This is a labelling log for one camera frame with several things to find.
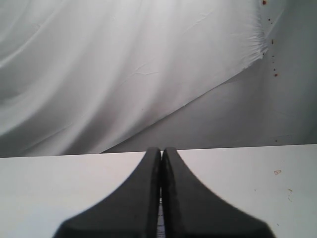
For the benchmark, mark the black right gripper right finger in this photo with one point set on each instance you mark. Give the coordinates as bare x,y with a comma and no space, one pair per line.
191,210

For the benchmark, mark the white backdrop cloth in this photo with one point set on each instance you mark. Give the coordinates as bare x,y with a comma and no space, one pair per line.
80,76

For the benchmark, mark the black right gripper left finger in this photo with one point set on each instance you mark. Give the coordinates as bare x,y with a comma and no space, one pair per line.
131,211

